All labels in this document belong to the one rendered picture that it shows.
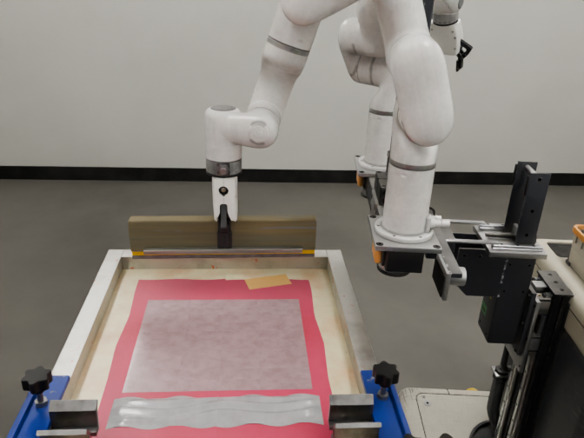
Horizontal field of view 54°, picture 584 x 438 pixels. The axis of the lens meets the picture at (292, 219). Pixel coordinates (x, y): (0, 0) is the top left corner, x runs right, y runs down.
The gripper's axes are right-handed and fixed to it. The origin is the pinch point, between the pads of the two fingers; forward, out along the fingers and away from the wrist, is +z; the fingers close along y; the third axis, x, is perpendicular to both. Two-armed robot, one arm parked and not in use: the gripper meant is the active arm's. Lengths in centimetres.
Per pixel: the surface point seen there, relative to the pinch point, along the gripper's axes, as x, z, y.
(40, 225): 131, 110, 236
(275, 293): -11.4, 14.8, -0.4
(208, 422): 1.6, 14.5, -41.0
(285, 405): -11.5, 14.1, -37.8
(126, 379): 17.1, 14.7, -29.6
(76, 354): 26.3, 11.2, -26.5
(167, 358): 10.4, 14.7, -23.7
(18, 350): 98, 110, 104
